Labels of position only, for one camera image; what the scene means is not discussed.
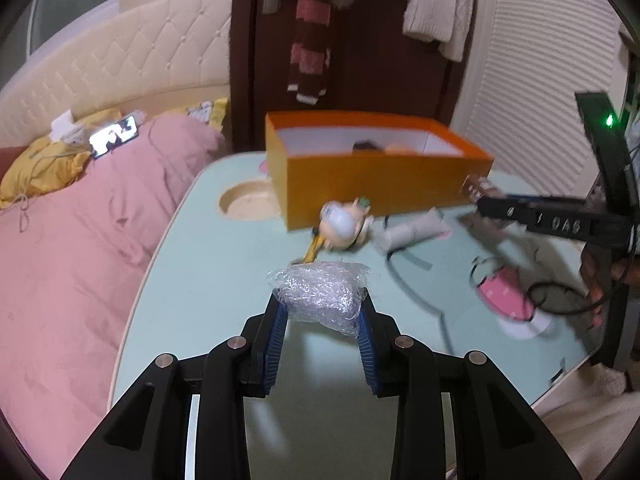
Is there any dark red wooden door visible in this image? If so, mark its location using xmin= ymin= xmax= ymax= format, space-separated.
xmin=230 ymin=0 xmax=466 ymax=152

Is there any orange cardboard box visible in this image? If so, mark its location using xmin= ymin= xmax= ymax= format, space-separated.
xmin=265 ymin=110 xmax=494 ymax=231

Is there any white charger box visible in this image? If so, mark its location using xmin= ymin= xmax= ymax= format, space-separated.
xmin=49 ymin=110 xmax=86 ymax=145

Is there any smartphone on bed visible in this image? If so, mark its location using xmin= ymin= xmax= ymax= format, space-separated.
xmin=89 ymin=115 xmax=139 ymax=159

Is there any yellow pillow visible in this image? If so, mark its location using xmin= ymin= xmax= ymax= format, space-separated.
xmin=1 ymin=108 xmax=122 ymax=209

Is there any white cylindrical tube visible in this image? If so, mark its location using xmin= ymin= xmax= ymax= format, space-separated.
xmin=373 ymin=208 xmax=451 ymax=252

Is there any person right hand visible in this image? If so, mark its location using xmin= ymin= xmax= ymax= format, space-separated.
xmin=579 ymin=247 xmax=605 ymax=327

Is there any black cable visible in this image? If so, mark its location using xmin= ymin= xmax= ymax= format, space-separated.
xmin=382 ymin=216 xmax=618 ymax=356

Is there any dark red glitter pouch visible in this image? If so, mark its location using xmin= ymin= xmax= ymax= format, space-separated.
xmin=352 ymin=140 xmax=385 ymax=153

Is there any white louvered closet door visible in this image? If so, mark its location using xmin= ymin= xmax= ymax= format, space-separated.
xmin=450 ymin=0 xmax=629 ymax=197

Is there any pink duvet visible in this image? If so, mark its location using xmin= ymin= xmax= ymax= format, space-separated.
xmin=1 ymin=114 xmax=226 ymax=479

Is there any red pink striped scarf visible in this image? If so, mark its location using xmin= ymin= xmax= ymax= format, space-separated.
xmin=288 ymin=0 xmax=332 ymax=105

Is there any cartoon figure keychain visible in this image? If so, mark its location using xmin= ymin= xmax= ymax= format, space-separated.
xmin=292 ymin=197 xmax=374 ymax=264

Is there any brown potato plush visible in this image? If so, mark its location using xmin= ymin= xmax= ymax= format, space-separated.
xmin=384 ymin=143 xmax=421 ymax=155

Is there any cream tufted headboard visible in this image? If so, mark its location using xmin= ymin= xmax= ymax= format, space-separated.
xmin=1 ymin=0 xmax=232 ymax=148

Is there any bubble wrap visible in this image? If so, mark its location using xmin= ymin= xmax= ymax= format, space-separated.
xmin=267 ymin=261 xmax=370 ymax=337

